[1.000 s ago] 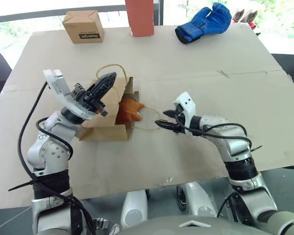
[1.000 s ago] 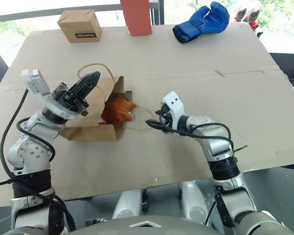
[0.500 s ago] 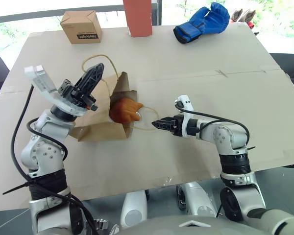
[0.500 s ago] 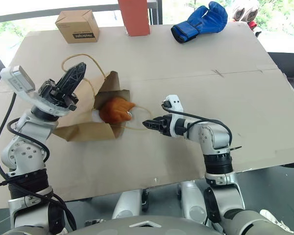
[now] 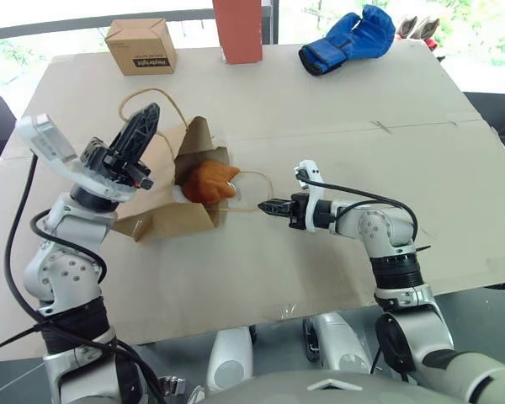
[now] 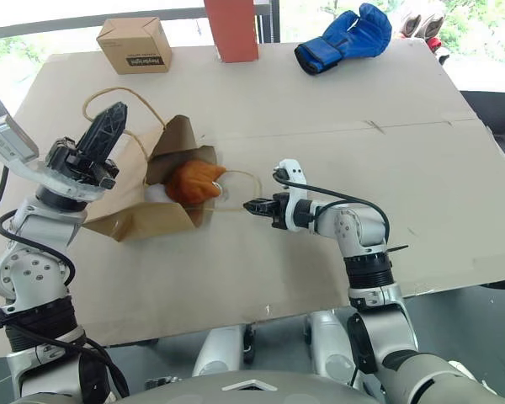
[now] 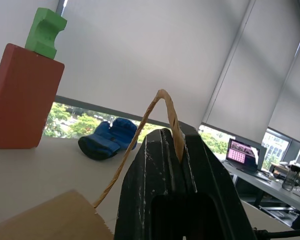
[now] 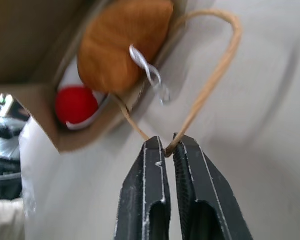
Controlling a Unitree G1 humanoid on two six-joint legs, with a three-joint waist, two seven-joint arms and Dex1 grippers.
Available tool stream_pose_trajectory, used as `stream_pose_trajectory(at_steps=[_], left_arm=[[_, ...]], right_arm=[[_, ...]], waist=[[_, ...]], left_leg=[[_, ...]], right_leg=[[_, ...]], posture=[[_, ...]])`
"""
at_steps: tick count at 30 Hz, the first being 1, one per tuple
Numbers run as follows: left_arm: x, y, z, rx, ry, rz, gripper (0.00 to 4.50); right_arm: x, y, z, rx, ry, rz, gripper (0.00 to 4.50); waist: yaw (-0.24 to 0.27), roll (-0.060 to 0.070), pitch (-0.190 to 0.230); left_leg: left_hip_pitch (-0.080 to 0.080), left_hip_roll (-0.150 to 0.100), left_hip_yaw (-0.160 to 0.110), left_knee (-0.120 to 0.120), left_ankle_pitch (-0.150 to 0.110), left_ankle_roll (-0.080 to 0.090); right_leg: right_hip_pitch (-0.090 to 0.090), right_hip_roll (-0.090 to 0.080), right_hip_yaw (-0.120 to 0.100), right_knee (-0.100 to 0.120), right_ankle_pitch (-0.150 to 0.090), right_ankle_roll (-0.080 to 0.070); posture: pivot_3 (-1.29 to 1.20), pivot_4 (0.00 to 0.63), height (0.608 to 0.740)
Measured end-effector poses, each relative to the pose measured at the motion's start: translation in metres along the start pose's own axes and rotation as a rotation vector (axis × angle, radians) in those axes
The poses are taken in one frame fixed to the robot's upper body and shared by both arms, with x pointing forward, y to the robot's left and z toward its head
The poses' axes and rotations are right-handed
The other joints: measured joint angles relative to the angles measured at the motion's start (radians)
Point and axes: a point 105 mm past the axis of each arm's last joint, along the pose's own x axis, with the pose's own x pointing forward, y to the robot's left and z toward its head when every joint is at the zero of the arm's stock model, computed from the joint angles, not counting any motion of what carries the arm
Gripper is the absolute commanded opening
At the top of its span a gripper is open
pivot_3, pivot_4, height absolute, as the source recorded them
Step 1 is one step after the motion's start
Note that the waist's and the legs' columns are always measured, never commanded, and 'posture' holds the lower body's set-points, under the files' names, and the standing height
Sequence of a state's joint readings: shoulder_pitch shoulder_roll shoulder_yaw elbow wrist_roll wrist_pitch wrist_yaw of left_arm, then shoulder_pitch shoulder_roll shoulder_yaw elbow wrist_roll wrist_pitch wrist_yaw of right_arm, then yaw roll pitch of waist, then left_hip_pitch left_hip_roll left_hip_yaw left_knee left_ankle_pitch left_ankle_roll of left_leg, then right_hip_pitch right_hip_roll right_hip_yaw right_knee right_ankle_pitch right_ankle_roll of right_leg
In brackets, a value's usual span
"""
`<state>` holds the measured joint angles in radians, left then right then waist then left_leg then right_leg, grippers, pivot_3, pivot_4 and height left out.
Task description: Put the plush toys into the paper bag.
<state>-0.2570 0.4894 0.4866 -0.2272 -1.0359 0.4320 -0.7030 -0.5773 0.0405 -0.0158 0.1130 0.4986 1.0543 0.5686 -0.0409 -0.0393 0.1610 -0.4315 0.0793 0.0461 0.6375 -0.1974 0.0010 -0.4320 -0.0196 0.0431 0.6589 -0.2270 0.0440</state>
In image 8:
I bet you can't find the orange-brown plush toy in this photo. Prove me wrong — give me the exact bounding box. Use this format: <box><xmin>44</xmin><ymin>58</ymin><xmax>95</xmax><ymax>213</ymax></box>
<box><xmin>76</xmin><ymin>0</ymin><xmax>175</xmax><ymax>92</ymax></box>

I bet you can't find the red and white ball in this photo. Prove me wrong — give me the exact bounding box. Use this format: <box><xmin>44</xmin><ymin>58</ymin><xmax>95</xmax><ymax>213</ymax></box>
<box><xmin>54</xmin><ymin>84</ymin><xmax>108</xmax><ymax>131</ymax></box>

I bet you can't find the brown paper bag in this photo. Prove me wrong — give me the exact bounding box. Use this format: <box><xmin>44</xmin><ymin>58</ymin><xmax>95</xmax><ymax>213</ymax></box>
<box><xmin>0</xmin><ymin>0</ymin><xmax>243</xmax><ymax>159</ymax></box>

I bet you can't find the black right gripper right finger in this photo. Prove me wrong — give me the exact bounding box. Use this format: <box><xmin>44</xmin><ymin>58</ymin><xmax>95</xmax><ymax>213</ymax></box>
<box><xmin>171</xmin><ymin>132</ymin><xmax>254</xmax><ymax>240</ymax></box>

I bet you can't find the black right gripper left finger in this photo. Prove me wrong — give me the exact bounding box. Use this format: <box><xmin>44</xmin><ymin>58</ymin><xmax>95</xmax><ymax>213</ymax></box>
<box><xmin>115</xmin><ymin>135</ymin><xmax>172</xmax><ymax>240</ymax></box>

